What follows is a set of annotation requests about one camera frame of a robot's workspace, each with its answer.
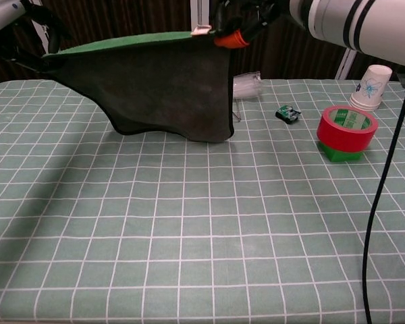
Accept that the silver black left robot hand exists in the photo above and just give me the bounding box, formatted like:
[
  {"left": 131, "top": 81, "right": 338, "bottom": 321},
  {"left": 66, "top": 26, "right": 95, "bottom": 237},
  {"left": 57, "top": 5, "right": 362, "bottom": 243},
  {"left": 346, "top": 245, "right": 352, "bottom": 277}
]
[{"left": 0, "top": 0, "right": 74, "bottom": 74}]

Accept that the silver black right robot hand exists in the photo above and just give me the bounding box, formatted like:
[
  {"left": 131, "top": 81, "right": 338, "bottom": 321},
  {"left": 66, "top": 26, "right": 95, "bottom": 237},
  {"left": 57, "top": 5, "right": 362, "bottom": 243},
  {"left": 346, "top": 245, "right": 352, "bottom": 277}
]
[{"left": 211, "top": 0, "right": 291, "bottom": 50}]

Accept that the green cloth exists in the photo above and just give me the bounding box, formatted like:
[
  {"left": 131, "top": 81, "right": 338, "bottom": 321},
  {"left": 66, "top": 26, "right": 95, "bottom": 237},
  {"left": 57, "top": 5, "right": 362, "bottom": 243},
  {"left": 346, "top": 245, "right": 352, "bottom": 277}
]
[{"left": 41, "top": 30, "right": 236, "bottom": 143}]

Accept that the clear plastic cup sleeve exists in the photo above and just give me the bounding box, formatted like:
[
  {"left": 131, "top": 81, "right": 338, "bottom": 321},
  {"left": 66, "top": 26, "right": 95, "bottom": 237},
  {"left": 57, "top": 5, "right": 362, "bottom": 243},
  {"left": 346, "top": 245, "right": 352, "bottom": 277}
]
[{"left": 232, "top": 70, "right": 263, "bottom": 101}]

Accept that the red tape roll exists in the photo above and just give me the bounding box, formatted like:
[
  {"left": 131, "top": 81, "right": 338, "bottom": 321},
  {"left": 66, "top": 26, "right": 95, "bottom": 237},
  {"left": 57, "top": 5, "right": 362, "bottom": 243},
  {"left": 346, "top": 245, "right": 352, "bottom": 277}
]
[{"left": 316, "top": 105, "right": 379, "bottom": 153}]

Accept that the white flower-print paper cup stack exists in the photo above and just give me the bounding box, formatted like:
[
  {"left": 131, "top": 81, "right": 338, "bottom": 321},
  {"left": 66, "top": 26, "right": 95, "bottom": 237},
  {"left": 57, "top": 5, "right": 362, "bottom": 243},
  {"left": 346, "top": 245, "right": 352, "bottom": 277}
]
[{"left": 349, "top": 64, "right": 393, "bottom": 112}]

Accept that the green plastic block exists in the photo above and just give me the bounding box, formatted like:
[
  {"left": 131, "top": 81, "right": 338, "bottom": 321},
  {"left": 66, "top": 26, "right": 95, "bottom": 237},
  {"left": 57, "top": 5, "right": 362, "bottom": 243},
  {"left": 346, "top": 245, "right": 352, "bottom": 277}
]
[{"left": 319, "top": 140, "right": 365, "bottom": 164}]

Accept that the green checked tablecloth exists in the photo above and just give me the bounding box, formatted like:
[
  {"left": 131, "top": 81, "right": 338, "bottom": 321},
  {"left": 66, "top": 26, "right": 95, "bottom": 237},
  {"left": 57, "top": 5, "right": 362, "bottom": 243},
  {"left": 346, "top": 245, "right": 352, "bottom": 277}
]
[{"left": 0, "top": 78, "right": 405, "bottom": 324}]

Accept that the white partition post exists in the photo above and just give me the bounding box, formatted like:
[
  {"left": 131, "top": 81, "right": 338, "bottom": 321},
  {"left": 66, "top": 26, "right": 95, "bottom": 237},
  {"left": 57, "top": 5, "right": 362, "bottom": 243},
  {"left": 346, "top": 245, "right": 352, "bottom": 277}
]
[
  {"left": 334, "top": 47, "right": 355, "bottom": 80},
  {"left": 33, "top": 20, "right": 52, "bottom": 55},
  {"left": 190, "top": 0, "right": 212, "bottom": 34}
]

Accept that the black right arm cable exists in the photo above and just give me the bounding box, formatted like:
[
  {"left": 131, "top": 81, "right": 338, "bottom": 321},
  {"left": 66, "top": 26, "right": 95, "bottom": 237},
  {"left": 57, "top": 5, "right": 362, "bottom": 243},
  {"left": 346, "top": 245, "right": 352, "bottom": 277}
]
[{"left": 362, "top": 72, "right": 405, "bottom": 324}]

